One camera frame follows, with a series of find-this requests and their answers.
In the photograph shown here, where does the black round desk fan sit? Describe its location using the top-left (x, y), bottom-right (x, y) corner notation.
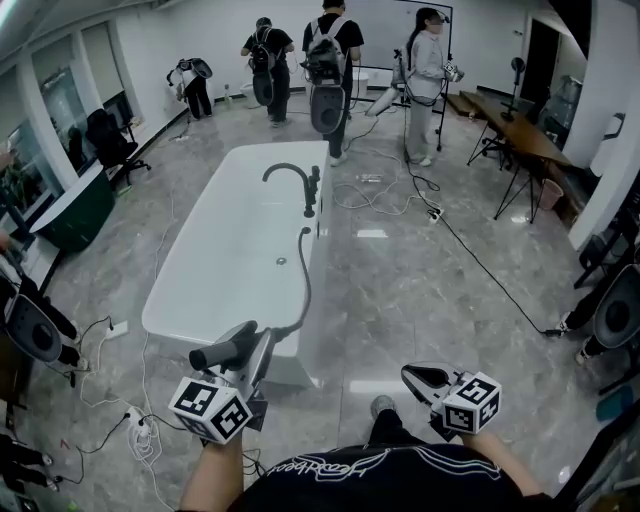
top-left (500, 56), bottom-right (527, 124)

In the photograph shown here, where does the long wooden table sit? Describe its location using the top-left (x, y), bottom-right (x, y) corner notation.
top-left (458, 89), bottom-right (575, 225)

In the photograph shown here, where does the white floor cable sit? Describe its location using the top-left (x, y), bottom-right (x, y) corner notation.
top-left (331, 117), bottom-right (442, 217)

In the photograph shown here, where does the person's black trouser leg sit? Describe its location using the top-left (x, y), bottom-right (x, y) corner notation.
top-left (366, 407), bottom-right (432, 450)

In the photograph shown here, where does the long black floor cable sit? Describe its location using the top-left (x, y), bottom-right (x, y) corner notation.
top-left (438, 213), bottom-right (563, 338)

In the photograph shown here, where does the black curved bathtub faucet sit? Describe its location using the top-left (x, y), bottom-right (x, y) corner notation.
top-left (262, 162), bottom-right (319, 219)

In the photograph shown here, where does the blue flat pad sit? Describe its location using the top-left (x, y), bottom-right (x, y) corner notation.
top-left (596, 386), bottom-right (637, 422)

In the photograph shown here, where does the black shower hose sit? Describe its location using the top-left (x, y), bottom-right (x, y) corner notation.
top-left (268, 226), bottom-right (314, 347)

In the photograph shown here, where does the black office chair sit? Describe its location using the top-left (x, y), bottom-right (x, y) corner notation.
top-left (84, 108), bottom-right (152, 187)

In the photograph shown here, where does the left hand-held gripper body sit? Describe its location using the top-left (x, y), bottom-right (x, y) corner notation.
top-left (168, 348), bottom-right (270, 446)

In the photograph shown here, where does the white bathtub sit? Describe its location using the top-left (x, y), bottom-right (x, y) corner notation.
top-left (141, 140), bottom-right (333, 389)

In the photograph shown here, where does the person's grey shoe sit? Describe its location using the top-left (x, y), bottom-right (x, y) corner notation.
top-left (369, 394), bottom-right (397, 419)

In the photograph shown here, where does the green potted plant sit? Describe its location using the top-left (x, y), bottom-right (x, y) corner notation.
top-left (0, 158), bottom-right (29, 214)

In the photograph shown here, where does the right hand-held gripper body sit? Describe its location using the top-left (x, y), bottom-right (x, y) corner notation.
top-left (418, 368), bottom-right (503, 442)

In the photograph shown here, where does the dark green bathtub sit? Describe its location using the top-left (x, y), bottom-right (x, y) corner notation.
top-left (28, 164), bottom-right (119, 255)

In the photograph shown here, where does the person's left forearm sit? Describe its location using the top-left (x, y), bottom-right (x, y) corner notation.
top-left (178, 430), bottom-right (247, 512)

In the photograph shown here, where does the pink waste bin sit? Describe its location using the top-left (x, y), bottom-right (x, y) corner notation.
top-left (539, 177), bottom-right (564, 212)

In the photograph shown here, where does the person's black printed shirt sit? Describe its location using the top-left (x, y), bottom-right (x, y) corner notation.
top-left (238, 441), bottom-right (554, 512)

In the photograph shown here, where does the person's right forearm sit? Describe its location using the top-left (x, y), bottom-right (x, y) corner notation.
top-left (457, 428), bottom-right (545, 497)

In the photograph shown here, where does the black swivel chair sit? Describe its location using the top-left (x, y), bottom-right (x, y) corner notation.
top-left (466, 121), bottom-right (517, 172)

